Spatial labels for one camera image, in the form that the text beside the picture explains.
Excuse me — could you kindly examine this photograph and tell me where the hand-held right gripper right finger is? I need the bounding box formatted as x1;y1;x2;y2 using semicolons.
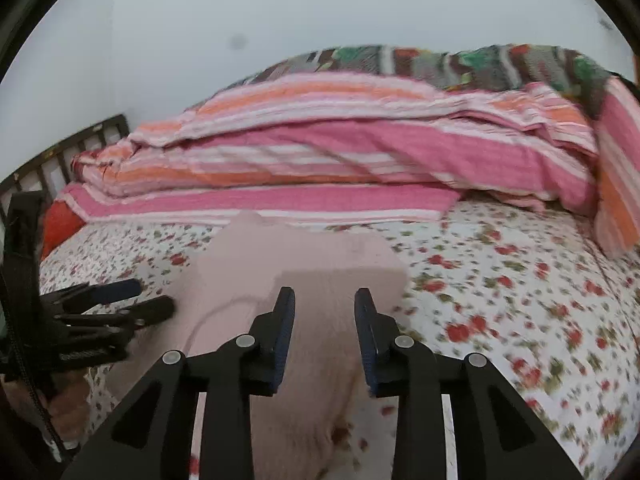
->
354;287;583;480

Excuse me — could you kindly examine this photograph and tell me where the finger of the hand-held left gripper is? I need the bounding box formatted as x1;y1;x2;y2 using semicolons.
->
52;279;143;315
52;295;175;333

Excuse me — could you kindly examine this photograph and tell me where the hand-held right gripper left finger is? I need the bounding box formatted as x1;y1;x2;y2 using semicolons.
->
60;286;296;480

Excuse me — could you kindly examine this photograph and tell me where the pale pink knit sweater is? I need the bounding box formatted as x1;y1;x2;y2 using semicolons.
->
107;210;408;480

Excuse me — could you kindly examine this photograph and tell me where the person's left hand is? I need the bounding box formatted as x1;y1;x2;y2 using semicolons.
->
30;367;92;448

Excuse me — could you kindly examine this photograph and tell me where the red pillow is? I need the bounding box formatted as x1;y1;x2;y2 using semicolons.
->
40;200;86;261

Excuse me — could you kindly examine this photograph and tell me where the floral bed sheet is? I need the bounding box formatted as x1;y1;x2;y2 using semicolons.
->
40;195;640;480

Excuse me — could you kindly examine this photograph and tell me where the dark wooden headboard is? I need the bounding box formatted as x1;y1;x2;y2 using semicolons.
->
0;114;132;211

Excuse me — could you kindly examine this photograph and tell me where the pink orange striped quilt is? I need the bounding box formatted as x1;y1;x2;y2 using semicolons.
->
55;71;601;226

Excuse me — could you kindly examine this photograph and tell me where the multicolour patterned blanket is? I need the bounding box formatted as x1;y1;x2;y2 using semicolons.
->
240;44;626;121

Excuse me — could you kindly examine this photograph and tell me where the pink striped pillow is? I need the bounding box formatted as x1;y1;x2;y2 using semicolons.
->
592;76;640;260

